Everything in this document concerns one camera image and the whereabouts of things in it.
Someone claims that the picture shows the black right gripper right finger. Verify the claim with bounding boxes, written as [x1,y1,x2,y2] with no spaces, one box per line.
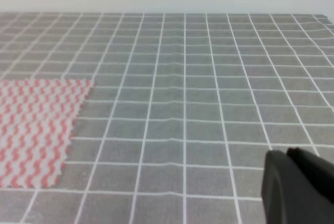
[287,148,333,203]

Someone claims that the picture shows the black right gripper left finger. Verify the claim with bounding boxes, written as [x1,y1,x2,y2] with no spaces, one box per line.
[261,150,333,223]

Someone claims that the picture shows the pink wavy striped towel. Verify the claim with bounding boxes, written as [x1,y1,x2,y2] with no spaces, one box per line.
[1,79,94,188]

